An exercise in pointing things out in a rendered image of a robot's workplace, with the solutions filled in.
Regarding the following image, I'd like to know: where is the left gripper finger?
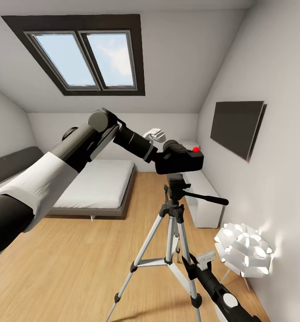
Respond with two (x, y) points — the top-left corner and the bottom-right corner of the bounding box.
(152, 153), (172, 168)

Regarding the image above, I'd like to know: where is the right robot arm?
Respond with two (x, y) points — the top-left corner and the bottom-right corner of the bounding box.
(182, 250), (261, 322)

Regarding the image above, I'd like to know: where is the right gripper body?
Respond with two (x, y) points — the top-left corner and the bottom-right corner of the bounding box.
(188, 261), (216, 289)

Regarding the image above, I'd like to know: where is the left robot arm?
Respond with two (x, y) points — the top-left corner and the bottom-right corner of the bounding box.
(0, 107), (172, 255)

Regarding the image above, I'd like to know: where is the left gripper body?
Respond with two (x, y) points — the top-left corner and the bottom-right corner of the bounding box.
(125, 132), (158, 163)

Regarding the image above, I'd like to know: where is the camera tripod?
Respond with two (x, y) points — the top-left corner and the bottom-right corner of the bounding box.
(104, 173), (229, 322)

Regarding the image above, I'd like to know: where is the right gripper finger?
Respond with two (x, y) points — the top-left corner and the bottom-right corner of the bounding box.
(182, 255), (191, 271)
(189, 253), (198, 264)

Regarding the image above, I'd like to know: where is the digital camera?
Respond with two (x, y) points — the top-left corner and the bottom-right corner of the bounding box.
(155, 140), (204, 174)

